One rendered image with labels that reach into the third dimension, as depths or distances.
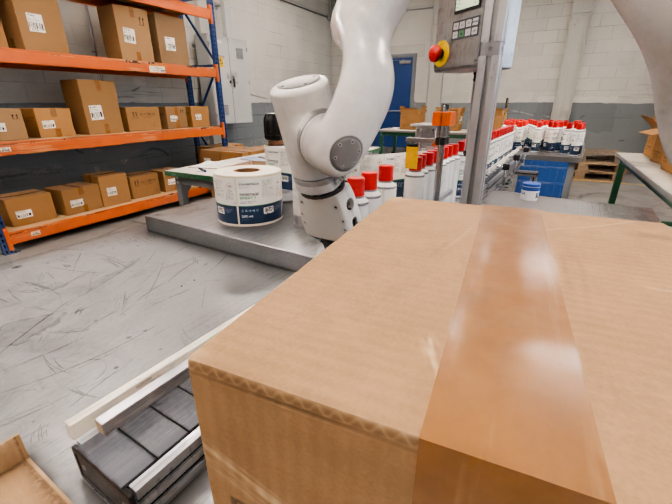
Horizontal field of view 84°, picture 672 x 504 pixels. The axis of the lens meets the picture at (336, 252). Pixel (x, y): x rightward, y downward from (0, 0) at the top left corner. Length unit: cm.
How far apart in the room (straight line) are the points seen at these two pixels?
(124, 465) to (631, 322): 44
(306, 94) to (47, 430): 54
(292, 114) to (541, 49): 813
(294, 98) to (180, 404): 40
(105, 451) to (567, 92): 837
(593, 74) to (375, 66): 809
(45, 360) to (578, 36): 842
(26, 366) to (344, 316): 65
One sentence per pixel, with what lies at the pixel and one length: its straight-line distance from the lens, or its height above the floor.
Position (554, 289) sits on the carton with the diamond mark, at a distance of 23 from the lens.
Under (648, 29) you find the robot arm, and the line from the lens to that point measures 62.
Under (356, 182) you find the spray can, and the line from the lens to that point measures 69.
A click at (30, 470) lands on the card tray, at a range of 59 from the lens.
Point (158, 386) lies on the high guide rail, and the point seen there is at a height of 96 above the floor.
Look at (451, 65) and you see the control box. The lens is 104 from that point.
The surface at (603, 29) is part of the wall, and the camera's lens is 861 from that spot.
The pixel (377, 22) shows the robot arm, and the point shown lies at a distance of 56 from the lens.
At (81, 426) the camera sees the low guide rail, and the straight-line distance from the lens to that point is 49.
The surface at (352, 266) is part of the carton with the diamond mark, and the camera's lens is 23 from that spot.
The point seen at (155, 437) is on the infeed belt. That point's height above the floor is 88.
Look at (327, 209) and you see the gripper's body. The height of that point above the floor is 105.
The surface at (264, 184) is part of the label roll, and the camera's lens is 109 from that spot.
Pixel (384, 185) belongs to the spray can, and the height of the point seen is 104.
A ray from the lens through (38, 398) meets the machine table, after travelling 70.
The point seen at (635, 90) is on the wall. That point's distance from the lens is 860.
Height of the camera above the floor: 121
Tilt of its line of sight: 22 degrees down
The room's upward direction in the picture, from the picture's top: straight up
